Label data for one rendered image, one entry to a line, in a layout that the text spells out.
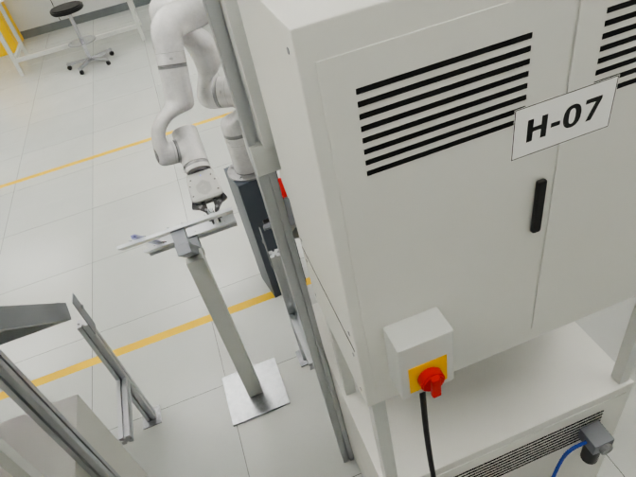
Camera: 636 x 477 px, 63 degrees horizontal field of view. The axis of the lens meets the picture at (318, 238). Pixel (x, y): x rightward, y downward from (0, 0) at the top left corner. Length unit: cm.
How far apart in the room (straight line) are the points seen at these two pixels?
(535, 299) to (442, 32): 57
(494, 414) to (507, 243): 69
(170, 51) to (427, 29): 119
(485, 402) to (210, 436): 121
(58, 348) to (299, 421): 136
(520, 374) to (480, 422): 19
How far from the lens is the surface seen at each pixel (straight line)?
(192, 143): 176
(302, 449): 217
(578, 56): 77
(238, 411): 231
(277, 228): 119
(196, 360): 256
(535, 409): 150
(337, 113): 61
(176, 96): 173
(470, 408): 148
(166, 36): 172
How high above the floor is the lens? 190
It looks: 41 degrees down
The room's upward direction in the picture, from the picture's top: 13 degrees counter-clockwise
